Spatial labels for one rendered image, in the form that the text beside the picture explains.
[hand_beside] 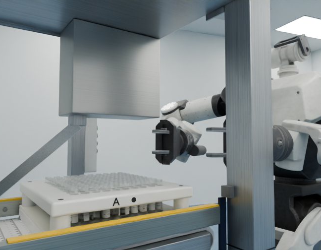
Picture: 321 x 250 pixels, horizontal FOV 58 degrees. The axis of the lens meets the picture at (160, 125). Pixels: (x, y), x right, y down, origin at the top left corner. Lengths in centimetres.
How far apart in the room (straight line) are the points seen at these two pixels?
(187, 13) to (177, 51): 430
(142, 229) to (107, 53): 39
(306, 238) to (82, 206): 65
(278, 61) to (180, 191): 62
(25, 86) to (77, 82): 364
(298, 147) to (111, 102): 46
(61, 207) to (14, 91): 387
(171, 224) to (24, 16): 51
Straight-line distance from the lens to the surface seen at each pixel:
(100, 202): 44
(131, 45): 71
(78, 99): 63
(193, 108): 117
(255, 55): 55
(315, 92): 88
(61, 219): 43
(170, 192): 50
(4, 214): 67
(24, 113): 422
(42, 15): 68
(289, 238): 89
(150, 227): 46
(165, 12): 62
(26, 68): 431
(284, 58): 100
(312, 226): 93
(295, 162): 78
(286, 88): 90
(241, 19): 57
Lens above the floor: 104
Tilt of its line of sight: 3 degrees up
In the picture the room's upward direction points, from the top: straight up
